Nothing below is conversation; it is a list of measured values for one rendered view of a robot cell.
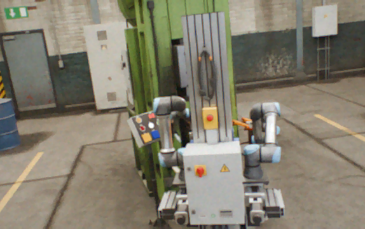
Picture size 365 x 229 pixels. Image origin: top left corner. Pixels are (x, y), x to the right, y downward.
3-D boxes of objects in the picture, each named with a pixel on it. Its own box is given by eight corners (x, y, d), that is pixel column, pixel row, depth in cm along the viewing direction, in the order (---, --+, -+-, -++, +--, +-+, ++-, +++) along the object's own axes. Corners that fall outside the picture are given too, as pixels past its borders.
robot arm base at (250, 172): (264, 179, 267) (263, 166, 265) (243, 179, 270) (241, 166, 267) (262, 170, 282) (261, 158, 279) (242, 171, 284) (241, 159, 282)
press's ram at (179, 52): (217, 82, 366) (214, 41, 356) (181, 88, 356) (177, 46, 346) (202, 77, 405) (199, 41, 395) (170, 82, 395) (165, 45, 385)
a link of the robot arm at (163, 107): (179, 168, 275) (171, 97, 267) (159, 170, 275) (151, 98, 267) (179, 163, 287) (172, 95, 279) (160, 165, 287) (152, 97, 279)
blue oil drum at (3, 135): (16, 149, 681) (5, 102, 658) (-17, 153, 676) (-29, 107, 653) (25, 139, 737) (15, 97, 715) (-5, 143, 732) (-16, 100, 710)
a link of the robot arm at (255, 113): (246, 111, 290) (252, 147, 325) (260, 110, 287) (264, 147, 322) (247, 100, 298) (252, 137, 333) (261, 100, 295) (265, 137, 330)
